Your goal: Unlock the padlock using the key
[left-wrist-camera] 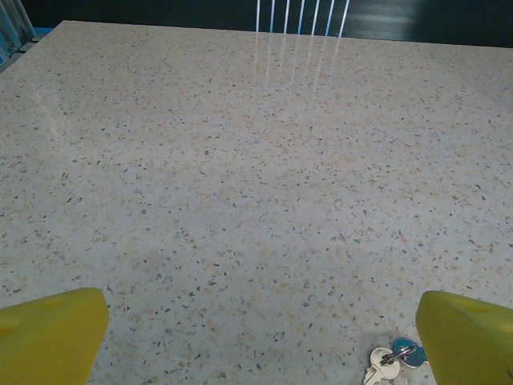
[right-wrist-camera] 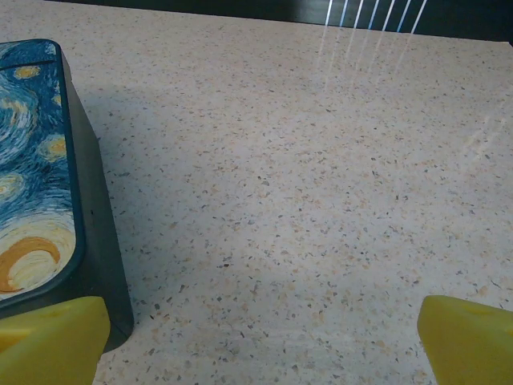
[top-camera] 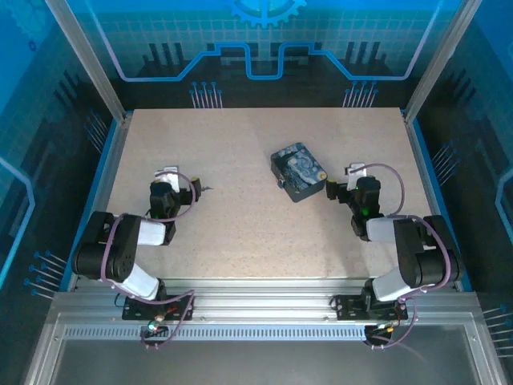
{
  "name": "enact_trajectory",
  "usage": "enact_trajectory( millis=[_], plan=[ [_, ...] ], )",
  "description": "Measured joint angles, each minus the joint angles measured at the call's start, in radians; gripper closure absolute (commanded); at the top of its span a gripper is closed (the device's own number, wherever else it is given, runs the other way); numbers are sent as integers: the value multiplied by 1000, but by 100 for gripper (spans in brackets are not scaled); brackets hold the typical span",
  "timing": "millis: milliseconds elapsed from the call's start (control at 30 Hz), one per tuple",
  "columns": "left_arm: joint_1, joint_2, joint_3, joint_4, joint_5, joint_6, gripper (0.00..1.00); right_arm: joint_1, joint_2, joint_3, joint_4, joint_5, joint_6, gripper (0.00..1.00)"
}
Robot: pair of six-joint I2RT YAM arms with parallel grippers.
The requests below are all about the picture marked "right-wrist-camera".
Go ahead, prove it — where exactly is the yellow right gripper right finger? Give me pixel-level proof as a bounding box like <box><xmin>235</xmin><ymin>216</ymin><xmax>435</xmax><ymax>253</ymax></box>
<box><xmin>416</xmin><ymin>294</ymin><xmax>513</xmax><ymax>385</ymax></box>

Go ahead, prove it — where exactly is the starry night print box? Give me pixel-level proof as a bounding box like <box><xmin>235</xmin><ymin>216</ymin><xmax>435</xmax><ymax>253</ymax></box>
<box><xmin>0</xmin><ymin>38</ymin><xmax>135</xmax><ymax>354</ymax></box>

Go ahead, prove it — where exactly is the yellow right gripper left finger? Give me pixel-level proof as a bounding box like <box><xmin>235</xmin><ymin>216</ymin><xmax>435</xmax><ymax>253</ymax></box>
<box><xmin>0</xmin><ymin>295</ymin><xmax>110</xmax><ymax>385</ymax></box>

